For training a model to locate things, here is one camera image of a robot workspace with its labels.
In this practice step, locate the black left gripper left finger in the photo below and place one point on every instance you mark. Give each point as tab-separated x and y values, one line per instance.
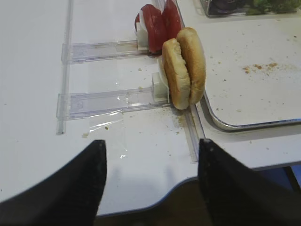
69	197

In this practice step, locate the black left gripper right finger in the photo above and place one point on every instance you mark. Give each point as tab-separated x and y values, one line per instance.
236	195

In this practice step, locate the bun half nearer tray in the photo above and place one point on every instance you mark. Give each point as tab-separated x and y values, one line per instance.
193	54

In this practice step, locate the white pusher block tomato lane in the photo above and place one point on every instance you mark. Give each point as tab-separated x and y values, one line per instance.
142	34

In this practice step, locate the green lettuce leaves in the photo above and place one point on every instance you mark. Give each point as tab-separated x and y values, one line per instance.
273	6

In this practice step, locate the tomato slice nearer tray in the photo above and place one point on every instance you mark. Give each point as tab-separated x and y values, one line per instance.
171	19

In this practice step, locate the tomato slice outer left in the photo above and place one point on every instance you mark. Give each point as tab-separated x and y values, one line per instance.
155	27

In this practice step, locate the clear outer left strip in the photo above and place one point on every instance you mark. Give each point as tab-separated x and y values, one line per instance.
64	66

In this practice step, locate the white pusher block bun lane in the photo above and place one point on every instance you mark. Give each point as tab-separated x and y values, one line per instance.
160	87

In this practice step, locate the bun half outer left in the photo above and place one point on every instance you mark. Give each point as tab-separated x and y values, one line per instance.
176	73

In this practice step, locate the metal baking tray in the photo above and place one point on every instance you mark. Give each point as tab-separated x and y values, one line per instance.
253	66

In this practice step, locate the clear plastic salad container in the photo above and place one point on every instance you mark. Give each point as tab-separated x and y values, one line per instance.
242	7

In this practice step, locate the purple cabbage leaf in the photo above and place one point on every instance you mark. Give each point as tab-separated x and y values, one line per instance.
220	7

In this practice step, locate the clear rail track bun lane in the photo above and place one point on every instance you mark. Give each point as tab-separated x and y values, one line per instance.
82	105

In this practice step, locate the clear rail track tomato lane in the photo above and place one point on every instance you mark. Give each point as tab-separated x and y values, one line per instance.
81	53

